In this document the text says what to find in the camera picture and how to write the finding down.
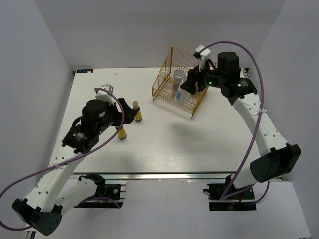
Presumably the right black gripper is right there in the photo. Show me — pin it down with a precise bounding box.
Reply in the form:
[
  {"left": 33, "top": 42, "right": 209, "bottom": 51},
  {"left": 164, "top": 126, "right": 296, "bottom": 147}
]
[{"left": 180, "top": 58, "right": 225, "bottom": 95}]

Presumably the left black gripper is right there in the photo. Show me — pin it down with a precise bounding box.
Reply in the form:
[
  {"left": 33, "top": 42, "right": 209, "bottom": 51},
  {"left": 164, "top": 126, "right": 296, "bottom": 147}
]
[{"left": 95, "top": 98, "right": 137, "bottom": 134}]

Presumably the small yellow-label bottle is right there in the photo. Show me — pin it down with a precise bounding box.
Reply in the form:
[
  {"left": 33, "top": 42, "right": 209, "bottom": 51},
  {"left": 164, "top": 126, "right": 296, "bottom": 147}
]
[
  {"left": 115, "top": 126, "right": 127, "bottom": 140},
  {"left": 132, "top": 101, "right": 143, "bottom": 122}
]

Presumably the white shaker blue label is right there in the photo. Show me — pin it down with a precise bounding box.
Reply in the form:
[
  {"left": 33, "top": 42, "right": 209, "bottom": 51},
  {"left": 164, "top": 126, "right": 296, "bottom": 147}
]
[
  {"left": 175, "top": 77, "right": 190, "bottom": 107},
  {"left": 173, "top": 69, "right": 185, "bottom": 91}
]

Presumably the small yellow-label bottle front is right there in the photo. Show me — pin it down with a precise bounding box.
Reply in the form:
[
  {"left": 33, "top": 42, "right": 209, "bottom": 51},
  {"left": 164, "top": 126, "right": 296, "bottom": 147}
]
[{"left": 115, "top": 126, "right": 127, "bottom": 140}]

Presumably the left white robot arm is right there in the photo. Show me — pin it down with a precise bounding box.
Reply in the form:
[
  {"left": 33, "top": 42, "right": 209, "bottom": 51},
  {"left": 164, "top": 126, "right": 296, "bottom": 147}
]
[{"left": 12, "top": 98, "right": 136, "bottom": 236}]

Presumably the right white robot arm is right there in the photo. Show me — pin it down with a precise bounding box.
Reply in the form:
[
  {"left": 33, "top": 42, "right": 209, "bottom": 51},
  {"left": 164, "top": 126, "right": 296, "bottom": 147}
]
[{"left": 180, "top": 50, "right": 301, "bottom": 199}]

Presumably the blue table label left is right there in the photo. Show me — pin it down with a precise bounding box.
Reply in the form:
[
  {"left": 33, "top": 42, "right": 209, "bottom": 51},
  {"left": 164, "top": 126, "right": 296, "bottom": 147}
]
[{"left": 76, "top": 69, "right": 93, "bottom": 74}]

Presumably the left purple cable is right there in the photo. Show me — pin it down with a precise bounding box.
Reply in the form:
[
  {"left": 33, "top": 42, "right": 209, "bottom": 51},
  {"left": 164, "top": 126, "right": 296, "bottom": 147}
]
[{"left": 0, "top": 87, "right": 125, "bottom": 230}]

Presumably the purple cable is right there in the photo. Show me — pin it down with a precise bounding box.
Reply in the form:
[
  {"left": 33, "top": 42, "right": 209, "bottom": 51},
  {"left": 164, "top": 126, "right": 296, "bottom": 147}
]
[
  {"left": 0, "top": 87, "right": 125, "bottom": 230},
  {"left": 204, "top": 41, "right": 271, "bottom": 201}
]

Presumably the gold wire rack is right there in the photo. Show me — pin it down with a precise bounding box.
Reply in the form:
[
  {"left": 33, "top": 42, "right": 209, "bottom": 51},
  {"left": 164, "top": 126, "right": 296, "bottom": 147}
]
[{"left": 152, "top": 47, "right": 208, "bottom": 118}]

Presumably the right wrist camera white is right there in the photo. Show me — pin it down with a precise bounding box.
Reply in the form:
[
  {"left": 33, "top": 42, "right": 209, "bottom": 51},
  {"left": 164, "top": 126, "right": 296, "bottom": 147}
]
[{"left": 194, "top": 45, "right": 211, "bottom": 71}]

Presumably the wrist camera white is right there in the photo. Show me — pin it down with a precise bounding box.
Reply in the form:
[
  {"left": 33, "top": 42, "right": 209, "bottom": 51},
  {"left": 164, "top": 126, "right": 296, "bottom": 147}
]
[
  {"left": 194, "top": 45, "right": 211, "bottom": 71},
  {"left": 94, "top": 84, "right": 115, "bottom": 105}
]

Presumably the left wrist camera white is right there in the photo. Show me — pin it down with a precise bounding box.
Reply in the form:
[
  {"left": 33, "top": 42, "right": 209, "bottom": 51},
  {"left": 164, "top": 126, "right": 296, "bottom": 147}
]
[{"left": 94, "top": 84, "right": 115, "bottom": 105}]

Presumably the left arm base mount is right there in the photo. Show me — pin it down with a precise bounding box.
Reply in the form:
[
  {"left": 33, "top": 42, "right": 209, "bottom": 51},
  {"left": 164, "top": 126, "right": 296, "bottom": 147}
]
[{"left": 75, "top": 173, "right": 126, "bottom": 209}]

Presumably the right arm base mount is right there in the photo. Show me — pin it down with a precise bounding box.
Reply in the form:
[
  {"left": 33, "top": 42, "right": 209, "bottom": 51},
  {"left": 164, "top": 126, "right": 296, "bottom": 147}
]
[{"left": 203, "top": 176, "right": 257, "bottom": 212}]

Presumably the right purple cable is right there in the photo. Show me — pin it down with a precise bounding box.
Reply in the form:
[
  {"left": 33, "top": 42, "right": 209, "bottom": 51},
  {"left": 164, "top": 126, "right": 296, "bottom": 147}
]
[{"left": 204, "top": 41, "right": 271, "bottom": 201}]

